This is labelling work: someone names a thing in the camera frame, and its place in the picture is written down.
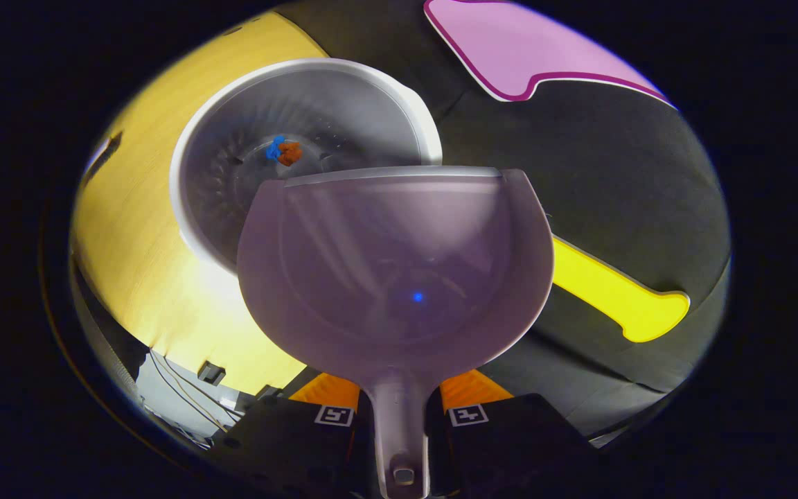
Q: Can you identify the pink plastic dustpan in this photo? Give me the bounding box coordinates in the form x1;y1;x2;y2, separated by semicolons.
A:
236;166;556;499

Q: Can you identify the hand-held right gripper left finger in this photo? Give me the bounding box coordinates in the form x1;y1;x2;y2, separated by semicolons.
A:
209;373;362;499

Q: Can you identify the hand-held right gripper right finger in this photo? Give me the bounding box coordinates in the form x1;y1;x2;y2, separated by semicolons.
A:
438;369;604;499

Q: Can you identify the white ribbed garbage bin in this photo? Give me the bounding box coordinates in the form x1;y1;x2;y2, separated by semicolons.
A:
169;58;443;274

